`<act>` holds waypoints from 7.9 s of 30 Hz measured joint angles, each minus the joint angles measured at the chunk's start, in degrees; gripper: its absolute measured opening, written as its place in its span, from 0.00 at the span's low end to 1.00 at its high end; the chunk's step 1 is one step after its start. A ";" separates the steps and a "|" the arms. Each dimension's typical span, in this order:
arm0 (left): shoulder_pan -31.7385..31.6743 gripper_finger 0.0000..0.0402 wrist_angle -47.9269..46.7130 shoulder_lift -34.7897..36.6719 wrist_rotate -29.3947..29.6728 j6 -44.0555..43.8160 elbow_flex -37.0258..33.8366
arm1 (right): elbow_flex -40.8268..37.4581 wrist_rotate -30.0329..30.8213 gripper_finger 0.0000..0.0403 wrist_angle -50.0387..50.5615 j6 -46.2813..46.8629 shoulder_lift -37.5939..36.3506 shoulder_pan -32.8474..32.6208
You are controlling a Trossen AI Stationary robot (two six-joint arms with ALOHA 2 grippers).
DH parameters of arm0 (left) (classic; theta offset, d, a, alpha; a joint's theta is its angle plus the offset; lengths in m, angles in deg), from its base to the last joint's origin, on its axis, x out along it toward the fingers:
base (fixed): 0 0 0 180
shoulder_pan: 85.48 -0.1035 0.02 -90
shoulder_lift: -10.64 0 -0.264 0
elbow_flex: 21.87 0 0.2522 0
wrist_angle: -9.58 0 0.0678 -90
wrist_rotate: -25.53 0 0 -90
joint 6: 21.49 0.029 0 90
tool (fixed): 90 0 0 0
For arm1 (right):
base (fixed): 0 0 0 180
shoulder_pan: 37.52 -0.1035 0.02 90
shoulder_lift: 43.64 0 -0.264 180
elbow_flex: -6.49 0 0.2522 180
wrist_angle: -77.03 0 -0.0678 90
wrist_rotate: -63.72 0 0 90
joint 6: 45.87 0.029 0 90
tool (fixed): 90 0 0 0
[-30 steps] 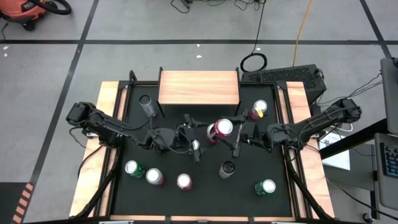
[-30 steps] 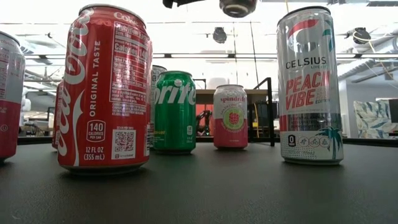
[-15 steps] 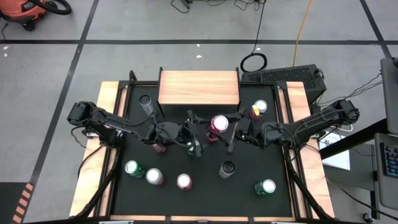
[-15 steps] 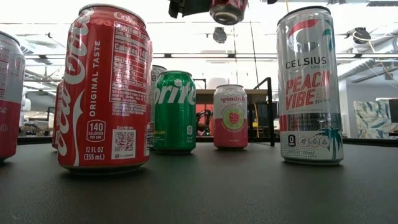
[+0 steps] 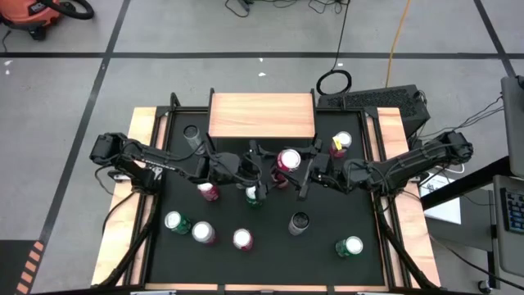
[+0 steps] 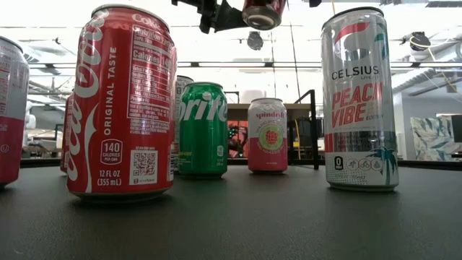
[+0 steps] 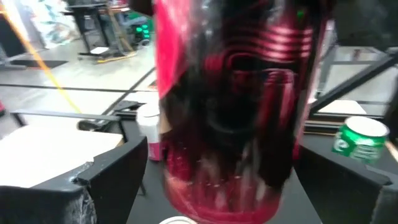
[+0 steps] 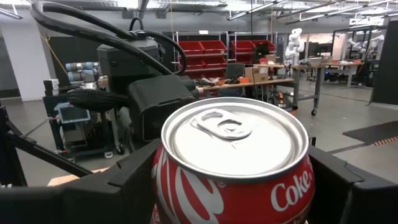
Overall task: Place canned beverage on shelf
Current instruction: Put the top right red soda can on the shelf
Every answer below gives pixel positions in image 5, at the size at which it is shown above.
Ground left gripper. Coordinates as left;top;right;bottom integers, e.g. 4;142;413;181
203;139;276;202

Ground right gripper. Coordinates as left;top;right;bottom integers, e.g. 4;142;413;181
297;138;349;202

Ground red Coca-Cola can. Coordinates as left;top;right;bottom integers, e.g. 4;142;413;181
232;228;255;252
276;147;303;173
196;182;221;202

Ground green Sprite can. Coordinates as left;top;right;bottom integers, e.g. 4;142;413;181
244;184;265;208
334;235;364;258
164;211;192;235

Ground white paper sheet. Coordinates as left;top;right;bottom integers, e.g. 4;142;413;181
419;171;462;225

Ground computer monitor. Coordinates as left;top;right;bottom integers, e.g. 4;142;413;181
499;75;524;179

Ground black keyboard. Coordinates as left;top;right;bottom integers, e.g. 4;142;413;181
499;187;524;235

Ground gray rolling desk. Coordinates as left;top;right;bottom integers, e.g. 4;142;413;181
421;157;524;294

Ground black mat orange stripes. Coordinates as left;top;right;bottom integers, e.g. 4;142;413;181
0;239;46;295

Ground orange shop vacuum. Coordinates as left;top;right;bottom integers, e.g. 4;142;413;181
0;0;62;41

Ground wooden shelf black frame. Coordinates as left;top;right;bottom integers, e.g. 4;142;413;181
206;88;318;143

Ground black coiled cable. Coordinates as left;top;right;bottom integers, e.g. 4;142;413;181
315;0;353;97

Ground black table frame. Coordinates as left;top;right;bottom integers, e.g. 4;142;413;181
130;92;441;295

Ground black diagonal frame strut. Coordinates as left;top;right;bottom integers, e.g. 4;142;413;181
372;198;440;290
96;192;160;288

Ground yellow cable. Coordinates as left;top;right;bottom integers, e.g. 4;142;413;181
384;0;413;89

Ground black vacuum hose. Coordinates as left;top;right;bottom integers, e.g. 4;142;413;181
38;0;95;20

